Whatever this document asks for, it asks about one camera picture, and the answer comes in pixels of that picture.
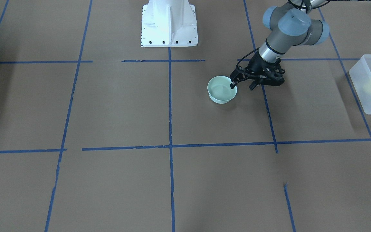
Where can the mint green bowl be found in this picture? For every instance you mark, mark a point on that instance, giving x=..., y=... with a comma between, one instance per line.
x=221, y=90

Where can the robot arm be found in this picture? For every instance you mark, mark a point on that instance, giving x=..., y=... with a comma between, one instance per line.
x=290, y=25

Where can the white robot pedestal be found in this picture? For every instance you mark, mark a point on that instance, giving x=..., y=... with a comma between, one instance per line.
x=169, y=23

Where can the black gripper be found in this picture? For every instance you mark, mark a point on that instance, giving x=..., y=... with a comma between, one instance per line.
x=254, y=67

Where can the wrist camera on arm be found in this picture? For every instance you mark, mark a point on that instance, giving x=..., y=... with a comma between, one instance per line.
x=273, y=73

